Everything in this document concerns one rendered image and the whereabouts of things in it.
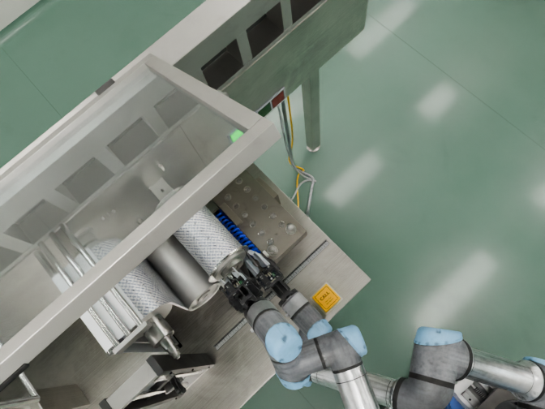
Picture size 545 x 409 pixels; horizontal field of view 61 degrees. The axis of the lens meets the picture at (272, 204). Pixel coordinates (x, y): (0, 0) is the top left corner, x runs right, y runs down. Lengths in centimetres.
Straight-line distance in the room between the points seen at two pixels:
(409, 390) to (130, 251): 89
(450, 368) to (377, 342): 126
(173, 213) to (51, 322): 21
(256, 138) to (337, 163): 210
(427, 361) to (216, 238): 65
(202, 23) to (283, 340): 75
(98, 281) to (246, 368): 106
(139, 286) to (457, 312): 181
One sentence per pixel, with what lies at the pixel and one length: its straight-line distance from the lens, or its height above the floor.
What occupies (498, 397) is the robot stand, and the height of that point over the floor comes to 82.
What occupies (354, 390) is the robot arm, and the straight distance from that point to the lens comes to 114.
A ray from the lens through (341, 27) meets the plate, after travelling 163.
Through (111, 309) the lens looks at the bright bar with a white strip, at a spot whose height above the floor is 145.
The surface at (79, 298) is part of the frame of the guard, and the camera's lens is 69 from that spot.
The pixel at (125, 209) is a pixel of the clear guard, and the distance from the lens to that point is 76.
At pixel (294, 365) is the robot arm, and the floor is 143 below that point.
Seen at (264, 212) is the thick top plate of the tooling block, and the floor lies 103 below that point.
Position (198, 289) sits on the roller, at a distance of 137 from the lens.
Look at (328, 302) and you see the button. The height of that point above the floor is 92.
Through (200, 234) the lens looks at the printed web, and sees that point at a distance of 131.
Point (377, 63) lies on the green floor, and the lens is 309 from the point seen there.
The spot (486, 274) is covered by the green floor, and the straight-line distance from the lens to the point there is 272.
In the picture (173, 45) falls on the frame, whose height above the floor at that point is 165.
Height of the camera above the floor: 255
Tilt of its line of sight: 72 degrees down
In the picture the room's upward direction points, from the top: 19 degrees counter-clockwise
